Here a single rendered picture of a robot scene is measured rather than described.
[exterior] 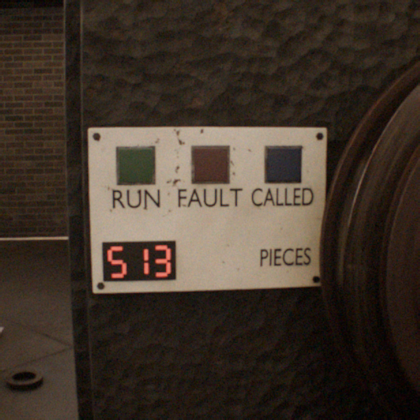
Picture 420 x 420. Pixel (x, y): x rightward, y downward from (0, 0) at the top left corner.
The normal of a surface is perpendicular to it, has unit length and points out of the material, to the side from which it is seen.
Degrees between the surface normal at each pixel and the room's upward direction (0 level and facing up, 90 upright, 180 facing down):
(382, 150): 90
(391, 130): 90
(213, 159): 90
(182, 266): 90
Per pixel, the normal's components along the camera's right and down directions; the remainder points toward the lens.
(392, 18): 0.12, 0.14
